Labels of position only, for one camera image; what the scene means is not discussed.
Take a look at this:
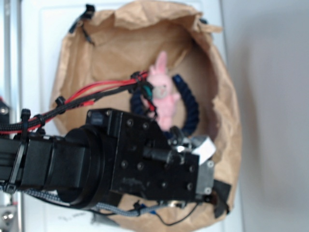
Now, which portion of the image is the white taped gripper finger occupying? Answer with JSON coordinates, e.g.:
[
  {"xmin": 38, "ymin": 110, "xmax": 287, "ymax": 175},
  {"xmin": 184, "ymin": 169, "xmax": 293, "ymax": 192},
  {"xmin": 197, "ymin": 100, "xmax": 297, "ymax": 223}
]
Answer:
[{"xmin": 192, "ymin": 136, "xmax": 215, "ymax": 165}]

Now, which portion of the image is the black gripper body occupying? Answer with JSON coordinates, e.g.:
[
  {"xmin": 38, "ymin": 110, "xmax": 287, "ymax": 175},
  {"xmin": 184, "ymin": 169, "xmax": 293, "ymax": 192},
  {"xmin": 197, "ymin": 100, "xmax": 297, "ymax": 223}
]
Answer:
[{"xmin": 86, "ymin": 108, "xmax": 214, "ymax": 202}]

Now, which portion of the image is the pink plush bunny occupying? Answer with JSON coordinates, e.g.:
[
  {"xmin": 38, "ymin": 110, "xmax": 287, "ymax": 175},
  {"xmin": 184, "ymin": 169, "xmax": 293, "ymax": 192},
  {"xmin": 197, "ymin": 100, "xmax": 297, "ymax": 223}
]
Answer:
[{"xmin": 148, "ymin": 51, "xmax": 181, "ymax": 131}]

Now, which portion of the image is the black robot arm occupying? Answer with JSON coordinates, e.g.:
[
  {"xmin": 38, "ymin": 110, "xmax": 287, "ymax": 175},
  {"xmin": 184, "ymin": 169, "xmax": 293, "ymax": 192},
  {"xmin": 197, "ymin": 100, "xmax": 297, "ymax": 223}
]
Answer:
[{"xmin": 0, "ymin": 109, "xmax": 211, "ymax": 209}]

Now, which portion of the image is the black metal bracket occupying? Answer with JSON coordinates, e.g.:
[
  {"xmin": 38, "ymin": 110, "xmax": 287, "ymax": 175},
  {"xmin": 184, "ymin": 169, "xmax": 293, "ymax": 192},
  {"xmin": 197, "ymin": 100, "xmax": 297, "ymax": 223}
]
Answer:
[{"xmin": 0, "ymin": 97, "xmax": 10, "ymax": 124}]

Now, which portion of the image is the dark blue rope ring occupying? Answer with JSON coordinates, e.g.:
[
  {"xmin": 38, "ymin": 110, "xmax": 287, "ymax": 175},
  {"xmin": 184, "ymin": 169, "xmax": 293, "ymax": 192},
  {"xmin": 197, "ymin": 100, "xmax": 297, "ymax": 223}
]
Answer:
[{"xmin": 129, "ymin": 73, "xmax": 201, "ymax": 136}]

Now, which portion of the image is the red and black cable bundle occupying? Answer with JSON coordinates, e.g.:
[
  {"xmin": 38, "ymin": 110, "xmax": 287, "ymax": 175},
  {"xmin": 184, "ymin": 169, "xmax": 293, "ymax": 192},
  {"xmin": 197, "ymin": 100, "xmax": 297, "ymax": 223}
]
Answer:
[{"xmin": 0, "ymin": 70, "xmax": 160, "ymax": 136}]

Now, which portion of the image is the brown paper bag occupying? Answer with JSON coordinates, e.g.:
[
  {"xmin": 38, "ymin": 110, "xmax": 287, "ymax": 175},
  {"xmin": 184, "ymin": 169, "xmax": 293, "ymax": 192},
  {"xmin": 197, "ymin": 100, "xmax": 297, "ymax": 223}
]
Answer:
[{"xmin": 49, "ymin": 0, "xmax": 243, "ymax": 232}]

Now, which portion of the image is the aluminium frame rail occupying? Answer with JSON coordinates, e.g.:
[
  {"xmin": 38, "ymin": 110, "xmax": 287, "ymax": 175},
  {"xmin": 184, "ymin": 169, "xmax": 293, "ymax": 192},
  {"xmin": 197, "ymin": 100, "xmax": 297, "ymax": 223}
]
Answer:
[{"xmin": 0, "ymin": 0, "xmax": 23, "ymax": 232}]

